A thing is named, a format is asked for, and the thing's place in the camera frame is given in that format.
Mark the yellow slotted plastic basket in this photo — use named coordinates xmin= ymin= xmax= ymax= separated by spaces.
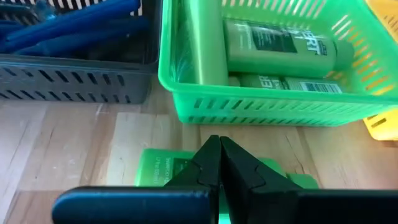
xmin=362 ymin=0 xmax=398 ymax=141

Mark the green slotted plastic basket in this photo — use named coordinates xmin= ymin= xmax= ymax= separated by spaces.
xmin=157 ymin=0 xmax=398 ymax=128

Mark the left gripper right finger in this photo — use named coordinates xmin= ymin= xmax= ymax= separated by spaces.
xmin=221 ymin=136 xmax=398 ymax=224

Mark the black slotted plastic basket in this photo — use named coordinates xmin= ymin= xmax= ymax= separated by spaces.
xmin=0 ymin=0 xmax=162 ymax=105

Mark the dark blue slim toiletry stick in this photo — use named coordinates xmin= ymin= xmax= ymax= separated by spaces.
xmin=14 ymin=17 xmax=152 ymax=57
xmin=4 ymin=0 xmax=142 ymax=43
xmin=0 ymin=20 xmax=35 ymax=54

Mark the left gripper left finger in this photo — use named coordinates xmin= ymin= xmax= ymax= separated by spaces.
xmin=52 ymin=135 xmax=221 ymax=224

